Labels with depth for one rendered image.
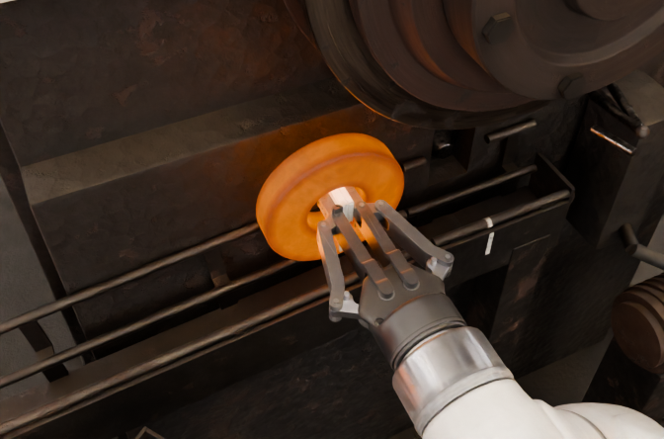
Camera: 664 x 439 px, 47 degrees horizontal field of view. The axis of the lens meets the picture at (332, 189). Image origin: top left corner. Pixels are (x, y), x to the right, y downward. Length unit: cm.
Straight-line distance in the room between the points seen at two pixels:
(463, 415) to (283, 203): 26
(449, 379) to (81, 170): 41
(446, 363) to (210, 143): 33
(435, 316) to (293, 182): 19
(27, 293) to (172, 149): 112
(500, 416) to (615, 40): 33
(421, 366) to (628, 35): 33
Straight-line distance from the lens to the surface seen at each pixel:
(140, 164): 78
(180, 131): 81
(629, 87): 103
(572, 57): 68
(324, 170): 72
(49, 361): 91
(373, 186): 77
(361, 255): 71
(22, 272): 190
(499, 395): 61
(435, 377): 62
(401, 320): 65
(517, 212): 95
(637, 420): 74
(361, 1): 59
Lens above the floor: 140
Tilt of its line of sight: 46 degrees down
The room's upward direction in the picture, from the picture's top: straight up
